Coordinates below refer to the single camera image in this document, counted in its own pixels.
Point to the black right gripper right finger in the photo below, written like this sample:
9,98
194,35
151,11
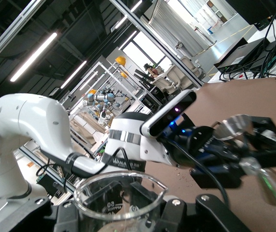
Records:
176,217

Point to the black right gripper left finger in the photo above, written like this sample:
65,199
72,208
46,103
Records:
31,215

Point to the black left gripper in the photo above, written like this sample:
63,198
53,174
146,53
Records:
200,147

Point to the steel double jigger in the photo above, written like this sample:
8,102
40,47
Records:
273,188

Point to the small clear glass beaker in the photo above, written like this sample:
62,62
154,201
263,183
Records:
109,207

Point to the grey blue background robot arm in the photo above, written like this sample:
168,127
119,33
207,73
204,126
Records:
104,97

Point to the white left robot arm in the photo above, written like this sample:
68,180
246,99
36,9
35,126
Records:
31,120

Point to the brown table mat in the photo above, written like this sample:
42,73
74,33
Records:
261,101

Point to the black power supply box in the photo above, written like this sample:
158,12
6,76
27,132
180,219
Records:
246,48
234,65

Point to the white office chair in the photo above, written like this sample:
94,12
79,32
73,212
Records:
164,83
186,66

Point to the background person with dark cap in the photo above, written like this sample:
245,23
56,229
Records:
152,70

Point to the yellow safety helmet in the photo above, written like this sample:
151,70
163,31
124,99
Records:
124,74
121,60
92,92

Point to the white ceiling light tube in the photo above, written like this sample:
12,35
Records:
34,56
74,74
130,39

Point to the black monitor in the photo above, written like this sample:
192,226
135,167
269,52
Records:
261,9

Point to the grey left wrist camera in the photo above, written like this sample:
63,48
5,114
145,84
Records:
169,113

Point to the aluminium frame post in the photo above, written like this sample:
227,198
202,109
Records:
157,43

